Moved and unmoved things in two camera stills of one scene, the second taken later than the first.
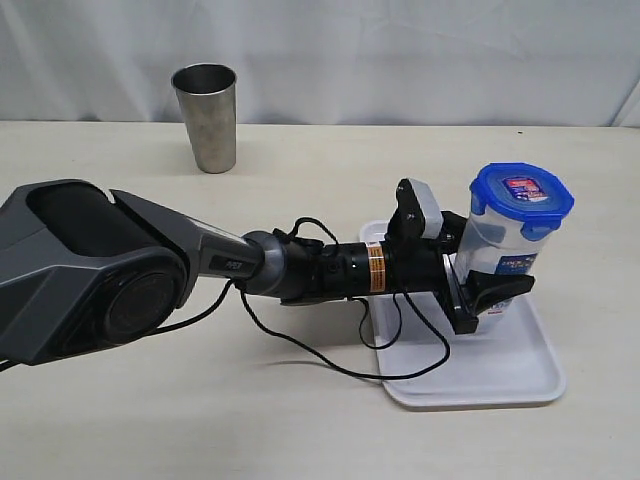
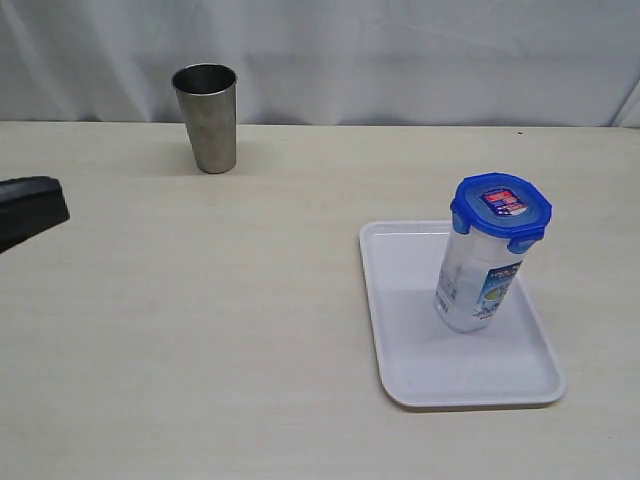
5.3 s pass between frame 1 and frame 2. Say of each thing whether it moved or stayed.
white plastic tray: stayed
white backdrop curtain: stayed
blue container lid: moved
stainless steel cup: stayed
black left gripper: moved
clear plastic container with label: moved
